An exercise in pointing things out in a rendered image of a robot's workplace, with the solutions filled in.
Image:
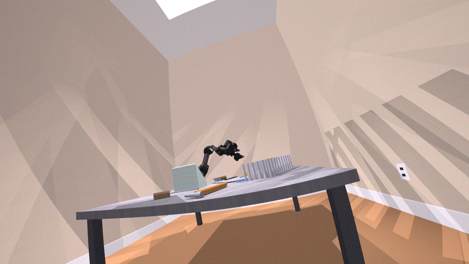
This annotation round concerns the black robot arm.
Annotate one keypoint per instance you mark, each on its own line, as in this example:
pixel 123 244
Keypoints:
pixel 220 151

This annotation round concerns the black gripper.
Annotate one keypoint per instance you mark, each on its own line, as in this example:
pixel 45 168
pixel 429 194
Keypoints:
pixel 230 150

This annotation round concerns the wooden-handled metal rod tool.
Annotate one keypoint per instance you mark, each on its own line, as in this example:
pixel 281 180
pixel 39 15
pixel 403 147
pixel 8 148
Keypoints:
pixel 160 195

